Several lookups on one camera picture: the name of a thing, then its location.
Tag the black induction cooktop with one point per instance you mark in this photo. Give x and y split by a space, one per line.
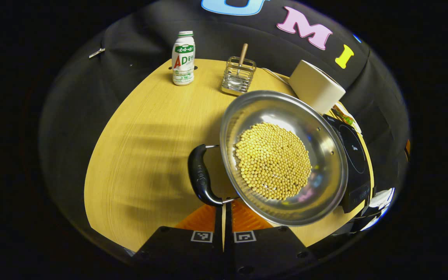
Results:
358 155

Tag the metal backdrop clip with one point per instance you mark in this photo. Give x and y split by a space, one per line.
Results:
97 53

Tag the black backdrop cloth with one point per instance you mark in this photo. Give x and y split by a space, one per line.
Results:
138 42

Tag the sandwich with lettuce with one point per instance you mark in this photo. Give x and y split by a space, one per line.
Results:
346 116

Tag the pile of yellow soybeans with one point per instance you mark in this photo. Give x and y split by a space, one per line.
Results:
272 161

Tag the white green-label drink bottle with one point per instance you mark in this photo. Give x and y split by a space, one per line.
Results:
183 58

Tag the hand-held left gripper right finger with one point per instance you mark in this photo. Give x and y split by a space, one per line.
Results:
270 252

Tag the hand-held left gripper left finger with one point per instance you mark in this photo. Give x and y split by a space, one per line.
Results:
177 252

